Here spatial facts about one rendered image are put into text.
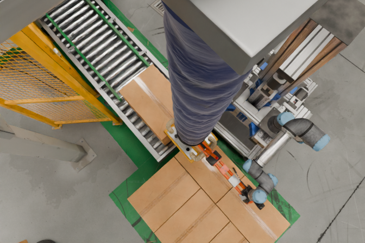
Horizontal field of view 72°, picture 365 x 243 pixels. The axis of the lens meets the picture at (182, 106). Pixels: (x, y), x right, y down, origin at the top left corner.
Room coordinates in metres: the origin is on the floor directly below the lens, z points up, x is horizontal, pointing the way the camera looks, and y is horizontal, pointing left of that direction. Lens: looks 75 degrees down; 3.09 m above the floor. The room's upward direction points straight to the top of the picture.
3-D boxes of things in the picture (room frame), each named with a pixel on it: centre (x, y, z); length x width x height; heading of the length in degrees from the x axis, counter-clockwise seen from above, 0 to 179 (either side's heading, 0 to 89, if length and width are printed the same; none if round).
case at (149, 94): (0.65, 0.23, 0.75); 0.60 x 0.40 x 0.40; 42
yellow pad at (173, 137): (0.25, 0.00, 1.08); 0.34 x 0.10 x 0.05; 41
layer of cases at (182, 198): (-0.33, -0.24, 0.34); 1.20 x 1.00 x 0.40; 42
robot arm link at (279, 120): (0.41, -0.79, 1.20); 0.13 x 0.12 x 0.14; 46
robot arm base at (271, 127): (0.41, -0.78, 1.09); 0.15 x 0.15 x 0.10
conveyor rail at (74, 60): (1.02, 1.01, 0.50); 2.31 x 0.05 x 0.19; 42
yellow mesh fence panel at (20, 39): (0.64, 1.19, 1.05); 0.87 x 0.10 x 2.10; 94
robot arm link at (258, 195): (-0.12, -0.46, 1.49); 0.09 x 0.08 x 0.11; 136
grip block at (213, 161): (0.13, -0.23, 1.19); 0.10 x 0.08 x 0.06; 131
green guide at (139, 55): (1.68, 0.80, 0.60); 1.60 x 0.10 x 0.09; 42
